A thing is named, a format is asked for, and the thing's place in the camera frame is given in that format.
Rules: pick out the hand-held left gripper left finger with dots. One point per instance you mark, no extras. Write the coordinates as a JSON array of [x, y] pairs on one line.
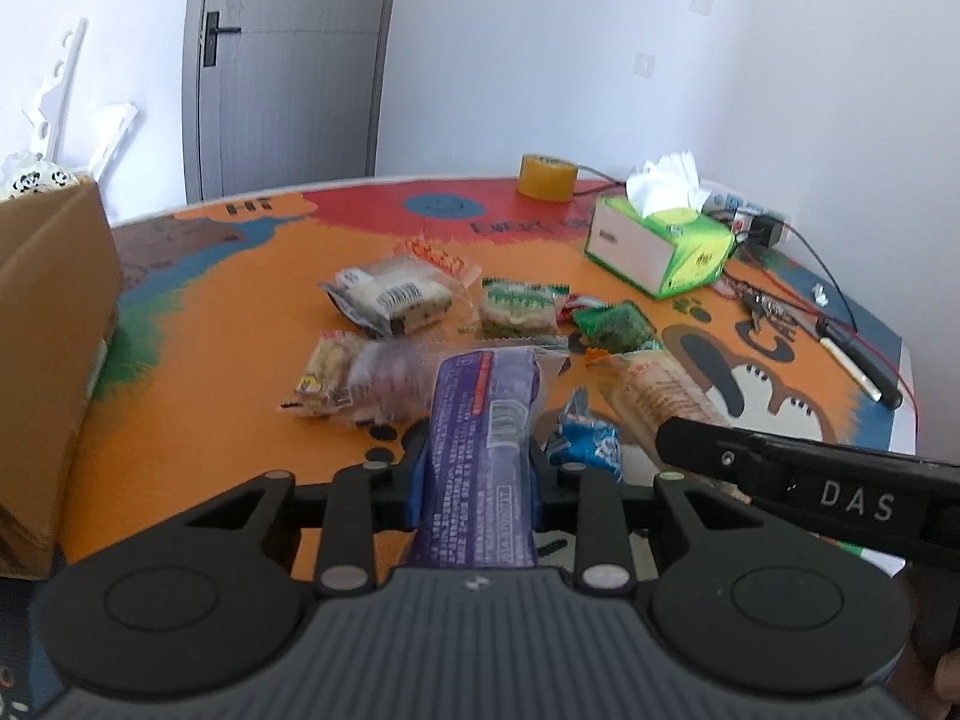
[[417, 499]]

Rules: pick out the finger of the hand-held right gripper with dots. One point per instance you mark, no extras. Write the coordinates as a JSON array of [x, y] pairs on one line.
[[697, 446]]

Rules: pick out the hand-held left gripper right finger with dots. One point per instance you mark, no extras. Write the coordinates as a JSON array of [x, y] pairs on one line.
[[534, 499]]

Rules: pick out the long beige biscuit packet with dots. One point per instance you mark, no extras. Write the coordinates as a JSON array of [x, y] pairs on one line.
[[660, 390]]

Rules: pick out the purple snack packet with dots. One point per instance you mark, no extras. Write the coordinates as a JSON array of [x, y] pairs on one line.
[[480, 450]]

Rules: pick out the blue snack packet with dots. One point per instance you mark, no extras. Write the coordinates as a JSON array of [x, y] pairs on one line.
[[592, 446]]

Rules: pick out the clear pink snack packet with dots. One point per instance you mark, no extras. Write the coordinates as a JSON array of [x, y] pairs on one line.
[[390, 382]]

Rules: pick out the dark green snack packet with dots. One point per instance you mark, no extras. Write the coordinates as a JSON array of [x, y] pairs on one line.
[[619, 326]]

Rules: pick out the yellow snack packet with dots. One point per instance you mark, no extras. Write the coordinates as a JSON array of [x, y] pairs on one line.
[[322, 371]]

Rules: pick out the small red green packet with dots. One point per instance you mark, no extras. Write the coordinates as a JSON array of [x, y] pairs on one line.
[[581, 304]]

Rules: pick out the green white snack packet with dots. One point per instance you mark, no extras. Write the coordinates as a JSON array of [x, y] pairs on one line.
[[517, 307]]

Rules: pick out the clear sandwich packet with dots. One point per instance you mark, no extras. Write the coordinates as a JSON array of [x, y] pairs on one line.
[[390, 292]]

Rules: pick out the orange snack packet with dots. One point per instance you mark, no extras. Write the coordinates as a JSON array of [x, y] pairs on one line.
[[442, 259]]

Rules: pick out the cardboard box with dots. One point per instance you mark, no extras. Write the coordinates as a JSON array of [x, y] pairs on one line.
[[52, 360]]

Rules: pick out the person's right hand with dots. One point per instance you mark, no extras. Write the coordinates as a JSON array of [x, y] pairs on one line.
[[946, 682]]

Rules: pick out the white pen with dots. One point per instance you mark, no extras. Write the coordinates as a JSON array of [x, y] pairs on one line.
[[847, 367]]

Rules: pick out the black marker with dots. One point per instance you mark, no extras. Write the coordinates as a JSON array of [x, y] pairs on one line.
[[862, 360]]

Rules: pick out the bunch of keys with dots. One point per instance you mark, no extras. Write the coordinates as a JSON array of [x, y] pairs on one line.
[[761, 307]]

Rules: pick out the green tissue box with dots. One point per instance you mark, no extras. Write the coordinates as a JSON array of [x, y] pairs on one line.
[[675, 255]]

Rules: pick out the black charger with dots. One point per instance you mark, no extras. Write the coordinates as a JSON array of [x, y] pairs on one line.
[[765, 229]]

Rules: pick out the white power strip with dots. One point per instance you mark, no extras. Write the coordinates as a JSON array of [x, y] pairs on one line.
[[731, 202]]

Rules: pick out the yellow tape roll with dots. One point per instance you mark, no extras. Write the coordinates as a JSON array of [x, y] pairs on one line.
[[547, 178]]

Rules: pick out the grey door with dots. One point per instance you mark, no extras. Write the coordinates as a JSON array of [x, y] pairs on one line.
[[292, 67]]

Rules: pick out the short white rack part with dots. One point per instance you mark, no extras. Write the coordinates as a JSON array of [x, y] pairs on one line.
[[112, 135]]

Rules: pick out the tall white rack part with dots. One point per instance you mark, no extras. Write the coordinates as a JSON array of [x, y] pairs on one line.
[[56, 90]]

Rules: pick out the white wall plate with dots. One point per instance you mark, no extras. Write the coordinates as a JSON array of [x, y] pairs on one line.
[[645, 64]]

